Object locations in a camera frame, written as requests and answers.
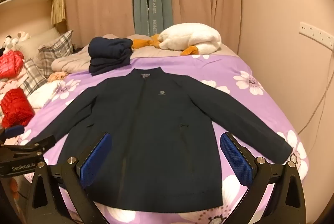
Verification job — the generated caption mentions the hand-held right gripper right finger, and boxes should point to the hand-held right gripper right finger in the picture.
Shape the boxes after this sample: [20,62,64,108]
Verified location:
[220,132,306,224]

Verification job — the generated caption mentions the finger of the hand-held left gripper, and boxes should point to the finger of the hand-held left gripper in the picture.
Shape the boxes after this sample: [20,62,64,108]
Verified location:
[0,125,25,140]
[16,135,56,154]

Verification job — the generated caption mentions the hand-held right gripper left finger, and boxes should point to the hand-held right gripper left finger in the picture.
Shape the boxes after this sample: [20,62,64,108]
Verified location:
[25,132,113,224]

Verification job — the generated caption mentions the navy zip jacket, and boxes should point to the navy zip jacket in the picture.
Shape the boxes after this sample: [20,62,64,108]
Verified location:
[37,66,294,207]

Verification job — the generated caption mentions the pink clothes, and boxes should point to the pink clothes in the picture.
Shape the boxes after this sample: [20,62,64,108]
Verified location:
[0,67,29,99]

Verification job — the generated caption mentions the folded navy clothes stack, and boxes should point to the folded navy clothes stack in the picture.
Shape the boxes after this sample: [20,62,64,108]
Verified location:
[88,36,134,77]

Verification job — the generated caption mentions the red puffer jacket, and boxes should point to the red puffer jacket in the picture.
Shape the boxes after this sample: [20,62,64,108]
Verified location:
[1,88,35,128]
[0,50,25,78]

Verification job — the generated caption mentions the white cloth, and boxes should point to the white cloth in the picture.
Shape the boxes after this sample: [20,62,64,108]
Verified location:
[27,80,63,108]

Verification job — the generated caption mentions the plaid pillow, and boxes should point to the plaid pillow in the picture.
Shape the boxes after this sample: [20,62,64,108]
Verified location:
[34,30,75,68]
[19,58,47,96]

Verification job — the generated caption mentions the purple floral blanket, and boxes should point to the purple floral blanket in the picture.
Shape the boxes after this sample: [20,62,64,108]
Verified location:
[8,53,310,224]

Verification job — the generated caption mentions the orange fluffy cloth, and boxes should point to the orange fluffy cloth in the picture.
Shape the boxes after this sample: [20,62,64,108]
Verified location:
[47,71,69,82]

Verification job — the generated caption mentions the beige quilt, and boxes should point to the beige quilt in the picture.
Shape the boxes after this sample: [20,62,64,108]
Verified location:
[51,34,238,74]

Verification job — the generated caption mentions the small plush toys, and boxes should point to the small plush toys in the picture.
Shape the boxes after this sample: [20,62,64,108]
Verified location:
[0,32,30,51]

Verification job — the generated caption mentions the white goose plush toy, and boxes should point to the white goose plush toy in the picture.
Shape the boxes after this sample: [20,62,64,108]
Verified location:
[132,23,222,55]

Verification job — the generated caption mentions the white wall power strip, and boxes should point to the white wall power strip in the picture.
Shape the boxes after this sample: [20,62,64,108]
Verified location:
[299,22,334,48]

